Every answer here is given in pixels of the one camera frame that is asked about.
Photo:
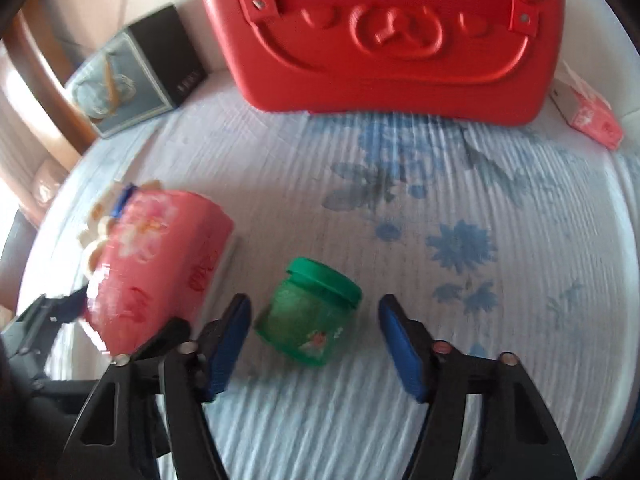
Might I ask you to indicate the red bear-face case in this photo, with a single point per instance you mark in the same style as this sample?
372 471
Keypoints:
482 60

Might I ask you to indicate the pink floral tissue pack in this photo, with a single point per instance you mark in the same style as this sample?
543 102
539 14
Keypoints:
163 259

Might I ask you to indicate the black coffee cup gift box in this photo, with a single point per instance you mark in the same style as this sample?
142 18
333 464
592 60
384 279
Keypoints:
149 68

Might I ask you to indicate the small pink white box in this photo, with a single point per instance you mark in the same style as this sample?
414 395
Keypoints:
584 109

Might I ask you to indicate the green glass balm jar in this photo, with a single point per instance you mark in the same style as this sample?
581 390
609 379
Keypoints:
308 311

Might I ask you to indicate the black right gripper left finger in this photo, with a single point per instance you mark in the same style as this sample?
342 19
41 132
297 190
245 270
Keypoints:
160 394

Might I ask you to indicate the cream plush bunny blue scrunchie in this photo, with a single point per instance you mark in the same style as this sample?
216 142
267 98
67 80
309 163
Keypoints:
103 217

